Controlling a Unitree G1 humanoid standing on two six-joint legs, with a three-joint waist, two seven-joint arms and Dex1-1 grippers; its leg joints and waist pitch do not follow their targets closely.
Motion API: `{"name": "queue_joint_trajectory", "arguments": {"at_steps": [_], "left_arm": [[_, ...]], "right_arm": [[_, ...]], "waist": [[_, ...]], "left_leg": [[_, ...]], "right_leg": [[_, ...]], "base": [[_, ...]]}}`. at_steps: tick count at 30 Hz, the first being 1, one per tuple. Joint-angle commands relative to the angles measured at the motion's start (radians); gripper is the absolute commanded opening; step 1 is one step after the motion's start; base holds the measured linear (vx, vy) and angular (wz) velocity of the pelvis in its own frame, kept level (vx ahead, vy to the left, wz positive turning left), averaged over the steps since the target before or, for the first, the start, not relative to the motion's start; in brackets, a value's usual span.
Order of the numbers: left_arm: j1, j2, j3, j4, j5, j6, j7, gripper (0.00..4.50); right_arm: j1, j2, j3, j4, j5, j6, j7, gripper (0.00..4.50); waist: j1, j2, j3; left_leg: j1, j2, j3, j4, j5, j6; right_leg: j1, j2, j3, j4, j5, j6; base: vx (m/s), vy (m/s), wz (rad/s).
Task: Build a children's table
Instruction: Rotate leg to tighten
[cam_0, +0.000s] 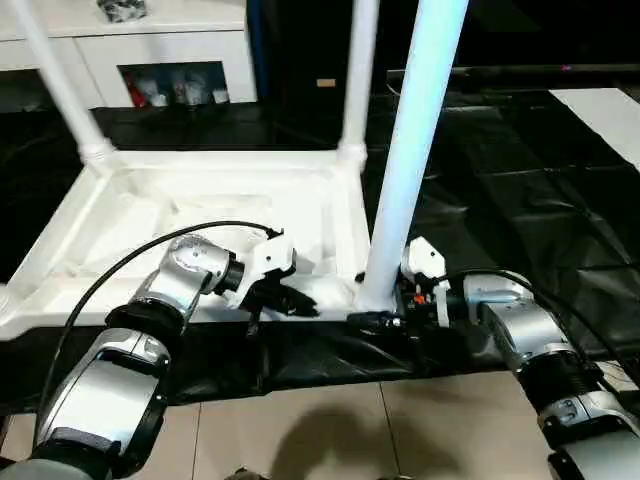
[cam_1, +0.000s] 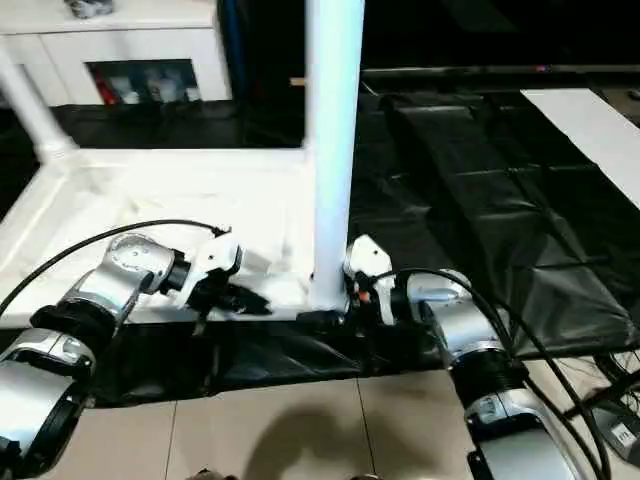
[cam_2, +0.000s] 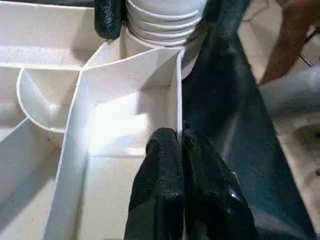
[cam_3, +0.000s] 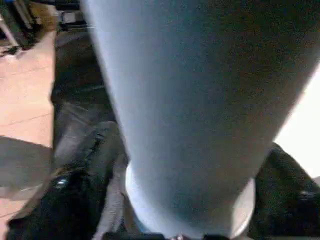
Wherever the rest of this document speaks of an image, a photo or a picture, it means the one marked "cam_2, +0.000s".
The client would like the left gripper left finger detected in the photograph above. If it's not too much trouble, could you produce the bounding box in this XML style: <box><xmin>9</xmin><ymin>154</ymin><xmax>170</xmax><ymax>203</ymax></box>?
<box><xmin>124</xmin><ymin>127</ymin><xmax>186</xmax><ymax>240</ymax></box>

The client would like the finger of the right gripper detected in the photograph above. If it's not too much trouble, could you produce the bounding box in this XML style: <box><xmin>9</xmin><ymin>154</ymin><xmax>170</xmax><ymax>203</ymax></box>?
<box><xmin>93</xmin><ymin>0</ymin><xmax>126</xmax><ymax>41</ymax></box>
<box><xmin>194</xmin><ymin>0</ymin><xmax>224</xmax><ymax>44</ymax></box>

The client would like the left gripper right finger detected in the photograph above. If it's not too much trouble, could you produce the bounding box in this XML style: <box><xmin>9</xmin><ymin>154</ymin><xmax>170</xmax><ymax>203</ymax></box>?
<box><xmin>183</xmin><ymin>121</ymin><xmax>261</xmax><ymax>240</ymax></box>

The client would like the white plastic table leg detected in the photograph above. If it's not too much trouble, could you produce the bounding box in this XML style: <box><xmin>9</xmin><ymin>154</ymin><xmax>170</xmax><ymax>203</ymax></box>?
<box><xmin>124</xmin><ymin>0</ymin><xmax>208</xmax><ymax>48</ymax></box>

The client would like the white plastic table top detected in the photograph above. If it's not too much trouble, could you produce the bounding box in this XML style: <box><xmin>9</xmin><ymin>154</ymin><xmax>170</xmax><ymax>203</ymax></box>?
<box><xmin>0</xmin><ymin>0</ymin><xmax>201</xmax><ymax>240</ymax></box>

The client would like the black plastic mat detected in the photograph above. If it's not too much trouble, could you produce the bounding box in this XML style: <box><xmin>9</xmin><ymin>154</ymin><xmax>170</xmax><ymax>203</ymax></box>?
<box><xmin>181</xmin><ymin>0</ymin><xmax>316</xmax><ymax>240</ymax></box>

